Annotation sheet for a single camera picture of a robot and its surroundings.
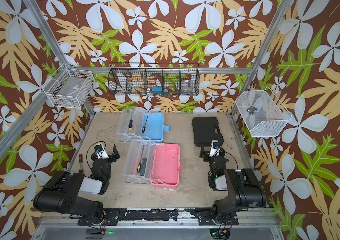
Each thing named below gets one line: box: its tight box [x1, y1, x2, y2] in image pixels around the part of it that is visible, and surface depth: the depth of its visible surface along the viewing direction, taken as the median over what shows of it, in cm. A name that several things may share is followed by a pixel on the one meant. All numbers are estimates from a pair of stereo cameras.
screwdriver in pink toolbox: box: [137, 145, 145, 173], surface depth 80 cm
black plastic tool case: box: [191, 117, 224, 147], surface depth 106 cm
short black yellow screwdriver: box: [128, 113, 133, 131], surface depth 98 cm
